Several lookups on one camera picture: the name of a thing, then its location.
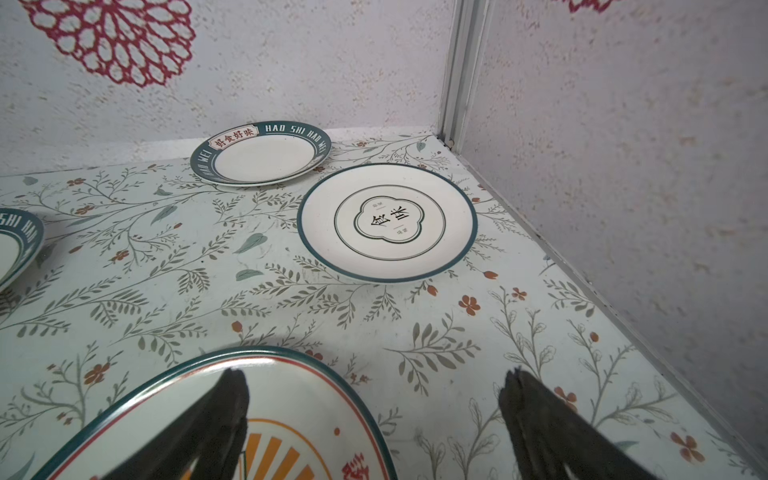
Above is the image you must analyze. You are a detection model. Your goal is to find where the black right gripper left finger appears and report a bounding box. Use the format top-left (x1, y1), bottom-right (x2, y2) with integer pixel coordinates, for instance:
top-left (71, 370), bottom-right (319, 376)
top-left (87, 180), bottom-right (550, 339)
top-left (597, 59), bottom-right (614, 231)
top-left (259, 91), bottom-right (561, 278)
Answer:
top-left (106, 369), bottom-right (250, 479)

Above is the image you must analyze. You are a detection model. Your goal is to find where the green-rim red-line plate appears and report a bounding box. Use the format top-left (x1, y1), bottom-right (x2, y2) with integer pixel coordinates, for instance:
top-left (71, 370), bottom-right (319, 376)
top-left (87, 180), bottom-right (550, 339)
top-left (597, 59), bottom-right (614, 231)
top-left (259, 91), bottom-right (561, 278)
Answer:
top-left (0, 207), bottom-right (45, 290)

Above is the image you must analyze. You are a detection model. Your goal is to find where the small green-rim lettered plate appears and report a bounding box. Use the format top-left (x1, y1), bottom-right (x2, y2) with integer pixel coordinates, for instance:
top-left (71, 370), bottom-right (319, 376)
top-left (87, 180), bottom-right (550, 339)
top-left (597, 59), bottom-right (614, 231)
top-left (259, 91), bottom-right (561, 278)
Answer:
top-left (189, 120), bottom-right (332, 187)

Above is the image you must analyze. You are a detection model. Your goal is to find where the small white clover-emblem plate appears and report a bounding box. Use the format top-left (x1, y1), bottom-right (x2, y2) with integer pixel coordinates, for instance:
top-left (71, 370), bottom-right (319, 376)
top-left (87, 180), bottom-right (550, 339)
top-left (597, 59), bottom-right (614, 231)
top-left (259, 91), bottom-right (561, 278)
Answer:
top-left (297, 164), bottom-right (478, 283)

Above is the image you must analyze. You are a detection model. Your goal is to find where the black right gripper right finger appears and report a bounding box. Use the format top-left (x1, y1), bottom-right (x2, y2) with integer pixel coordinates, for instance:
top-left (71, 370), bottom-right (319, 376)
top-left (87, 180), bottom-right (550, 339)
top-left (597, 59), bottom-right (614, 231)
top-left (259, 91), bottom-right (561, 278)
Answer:
top-left (498, 368), bottom-right (654, 479)

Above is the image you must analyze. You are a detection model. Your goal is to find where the large orange sunburst plate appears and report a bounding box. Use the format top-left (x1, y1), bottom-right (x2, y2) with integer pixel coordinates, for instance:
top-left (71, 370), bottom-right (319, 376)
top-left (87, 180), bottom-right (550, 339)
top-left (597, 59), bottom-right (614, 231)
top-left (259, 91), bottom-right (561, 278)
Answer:
top-left (35, 347), bottom-right (397, 479)

